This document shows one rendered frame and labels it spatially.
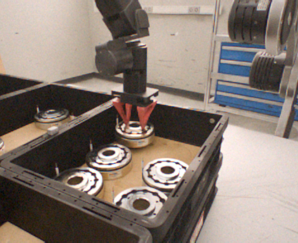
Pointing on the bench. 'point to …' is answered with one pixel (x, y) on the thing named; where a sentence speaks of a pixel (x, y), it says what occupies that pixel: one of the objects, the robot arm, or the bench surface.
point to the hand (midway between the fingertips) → (135, 123)
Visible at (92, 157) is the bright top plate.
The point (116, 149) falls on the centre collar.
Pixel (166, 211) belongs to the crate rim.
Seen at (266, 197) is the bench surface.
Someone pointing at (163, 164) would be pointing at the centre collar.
